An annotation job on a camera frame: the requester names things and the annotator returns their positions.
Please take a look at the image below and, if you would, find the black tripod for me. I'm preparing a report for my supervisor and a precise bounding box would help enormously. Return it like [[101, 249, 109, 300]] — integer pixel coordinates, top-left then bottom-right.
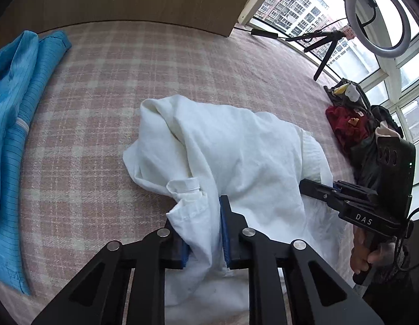
[[285, 30, 346, 81]]

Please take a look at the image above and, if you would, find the pink plaid bed sheet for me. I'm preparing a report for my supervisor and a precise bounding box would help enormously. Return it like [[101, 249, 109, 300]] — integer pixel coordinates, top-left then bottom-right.
[[0, 20, 363, 325]]

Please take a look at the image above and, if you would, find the white shirt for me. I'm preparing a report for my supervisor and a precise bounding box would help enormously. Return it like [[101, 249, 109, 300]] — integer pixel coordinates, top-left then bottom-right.
[[123, 95, 345, 324]]

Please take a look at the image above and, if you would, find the wooden headboard panel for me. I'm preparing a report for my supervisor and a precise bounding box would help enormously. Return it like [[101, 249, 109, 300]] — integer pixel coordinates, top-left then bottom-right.
[[0, 0, 248, 46]]

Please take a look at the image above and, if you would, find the white ring light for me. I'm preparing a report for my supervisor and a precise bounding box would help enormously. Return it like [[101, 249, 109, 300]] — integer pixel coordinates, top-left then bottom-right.
[[345, 0, 412, 59]]

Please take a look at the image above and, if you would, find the black bag with items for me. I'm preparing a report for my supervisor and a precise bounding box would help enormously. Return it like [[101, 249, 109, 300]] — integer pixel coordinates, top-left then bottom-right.
[[323, 79, 404, 190]]

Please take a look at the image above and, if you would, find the right hand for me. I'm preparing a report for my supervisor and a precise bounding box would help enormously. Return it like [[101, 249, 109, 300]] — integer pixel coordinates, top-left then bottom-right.
[[350, 226, 395, 274]]

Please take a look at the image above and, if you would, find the black inline remote controller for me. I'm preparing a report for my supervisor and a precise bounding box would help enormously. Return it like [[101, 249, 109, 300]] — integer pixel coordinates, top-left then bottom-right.
[[250, 28, 279, 40]]

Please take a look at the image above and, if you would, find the dark red garment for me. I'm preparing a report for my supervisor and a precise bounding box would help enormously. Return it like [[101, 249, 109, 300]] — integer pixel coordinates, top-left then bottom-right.
[[325, 106, 371, 154]]

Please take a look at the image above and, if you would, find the blue garment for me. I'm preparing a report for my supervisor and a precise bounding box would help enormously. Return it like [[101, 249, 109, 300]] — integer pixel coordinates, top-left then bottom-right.
[[0, 31, 71, 295]]

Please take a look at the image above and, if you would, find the black cable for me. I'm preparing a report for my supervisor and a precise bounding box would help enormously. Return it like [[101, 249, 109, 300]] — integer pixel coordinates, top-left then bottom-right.
[[392, 207, 419, 273]]

